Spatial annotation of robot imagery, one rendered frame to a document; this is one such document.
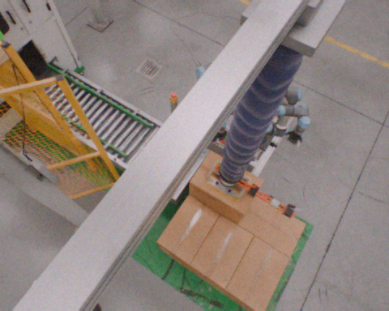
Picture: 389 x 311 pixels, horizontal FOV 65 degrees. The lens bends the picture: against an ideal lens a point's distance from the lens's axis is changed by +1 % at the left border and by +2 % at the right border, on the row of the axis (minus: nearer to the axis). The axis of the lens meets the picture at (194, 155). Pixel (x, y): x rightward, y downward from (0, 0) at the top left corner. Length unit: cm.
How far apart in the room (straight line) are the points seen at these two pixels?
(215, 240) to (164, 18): 386
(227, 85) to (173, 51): 432
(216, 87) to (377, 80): 488
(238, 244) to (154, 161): 259
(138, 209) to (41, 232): 348
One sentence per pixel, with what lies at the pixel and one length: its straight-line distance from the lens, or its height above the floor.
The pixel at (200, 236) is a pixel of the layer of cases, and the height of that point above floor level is 54.
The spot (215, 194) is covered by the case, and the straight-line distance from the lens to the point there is 286.
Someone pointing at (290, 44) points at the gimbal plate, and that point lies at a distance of 122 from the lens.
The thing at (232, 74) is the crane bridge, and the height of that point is 305.
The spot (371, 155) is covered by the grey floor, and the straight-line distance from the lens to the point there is 477.
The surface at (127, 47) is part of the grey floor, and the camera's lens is 522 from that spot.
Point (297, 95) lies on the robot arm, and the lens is 267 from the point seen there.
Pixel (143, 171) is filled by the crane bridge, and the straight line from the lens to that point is 67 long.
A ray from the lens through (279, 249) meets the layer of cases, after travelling 328.
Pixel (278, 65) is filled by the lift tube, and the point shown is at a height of 268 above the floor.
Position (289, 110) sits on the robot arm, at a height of 185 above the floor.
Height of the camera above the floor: 366
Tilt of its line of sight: 65 degrees down
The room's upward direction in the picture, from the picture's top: 4 degrees clockwise
